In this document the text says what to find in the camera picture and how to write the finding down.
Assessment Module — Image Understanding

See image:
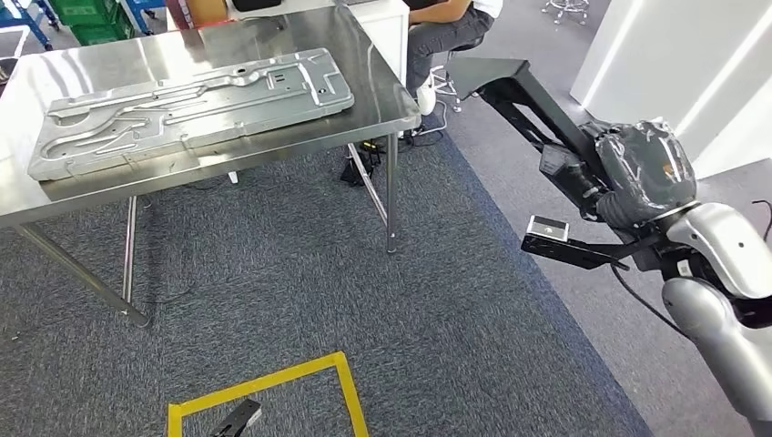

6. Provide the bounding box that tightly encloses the blue metal cart frame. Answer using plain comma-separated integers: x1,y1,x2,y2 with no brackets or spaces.
0,0,62,53

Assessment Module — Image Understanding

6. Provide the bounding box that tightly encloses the green plastic crate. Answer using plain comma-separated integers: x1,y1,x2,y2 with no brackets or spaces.
47,0,137,47

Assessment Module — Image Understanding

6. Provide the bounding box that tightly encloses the black left camera bracket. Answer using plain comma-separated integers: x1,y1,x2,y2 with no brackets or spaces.
208,399,263,437

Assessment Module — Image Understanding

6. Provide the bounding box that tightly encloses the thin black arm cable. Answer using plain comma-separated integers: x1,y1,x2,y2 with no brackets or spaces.
752,199,772,244

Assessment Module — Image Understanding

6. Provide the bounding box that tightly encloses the swivel stool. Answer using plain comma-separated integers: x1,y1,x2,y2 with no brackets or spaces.
431,36,487,115
541,0,591,26

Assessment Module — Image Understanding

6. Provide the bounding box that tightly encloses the person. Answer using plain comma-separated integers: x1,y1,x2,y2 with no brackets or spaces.
405,0,504,117

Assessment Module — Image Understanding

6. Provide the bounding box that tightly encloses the black plastic panel part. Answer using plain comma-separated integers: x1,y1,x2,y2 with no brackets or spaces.
446,56,610,212

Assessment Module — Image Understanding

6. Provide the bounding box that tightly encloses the black right camera bracket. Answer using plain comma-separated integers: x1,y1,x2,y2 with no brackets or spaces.
521,231,665,271

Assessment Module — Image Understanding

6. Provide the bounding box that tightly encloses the stamped silver metal plate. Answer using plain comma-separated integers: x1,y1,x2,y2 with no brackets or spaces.
26,47,356,182

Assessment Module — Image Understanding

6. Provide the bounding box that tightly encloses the stainless steel workbench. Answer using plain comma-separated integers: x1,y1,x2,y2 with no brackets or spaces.
0,5,422,330

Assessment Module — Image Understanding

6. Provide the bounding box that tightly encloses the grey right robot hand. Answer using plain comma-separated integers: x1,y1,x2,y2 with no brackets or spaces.
578,119,699,230

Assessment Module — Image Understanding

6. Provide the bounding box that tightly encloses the black camera bracket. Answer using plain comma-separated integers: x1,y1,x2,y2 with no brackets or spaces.
208,399,263,437
521,231,665,271

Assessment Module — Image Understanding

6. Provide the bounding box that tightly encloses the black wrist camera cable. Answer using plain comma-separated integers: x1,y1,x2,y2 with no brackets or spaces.
610,264,690,339

